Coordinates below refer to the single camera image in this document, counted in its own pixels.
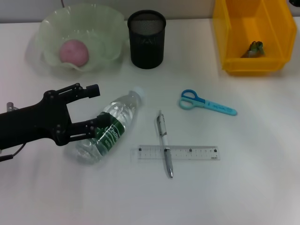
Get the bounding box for light blue scissors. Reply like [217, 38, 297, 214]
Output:
[179, 89, 238, 116]

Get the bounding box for translucent green fruit bowl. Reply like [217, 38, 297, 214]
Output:
[38, 3, 125, 74]

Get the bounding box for transparent plastic ruler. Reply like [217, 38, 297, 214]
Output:
[136, 145, 221, 161]

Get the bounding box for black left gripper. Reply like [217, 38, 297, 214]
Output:
[0, 82, 111, 151]

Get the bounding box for yellow plastic storage bin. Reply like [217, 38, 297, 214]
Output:
[212, 0, 297, 77]

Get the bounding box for clear green-label water bottle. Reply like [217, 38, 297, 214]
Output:
[67, 86, 146, 165]

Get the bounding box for green plastic wrapper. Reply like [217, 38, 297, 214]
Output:
[240, 40, 267, 59]

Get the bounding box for left gripper cable with connector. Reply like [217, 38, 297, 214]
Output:
[0, 101, 26, 163]

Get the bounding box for pink peach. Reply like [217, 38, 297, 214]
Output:
[59, 39, 90, 67]

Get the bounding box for silver white ballpoint pen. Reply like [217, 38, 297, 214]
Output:
[156, 109, 175, 180]

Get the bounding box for black mesh pen holder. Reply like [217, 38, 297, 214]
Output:
[127, 9, 166, 69]

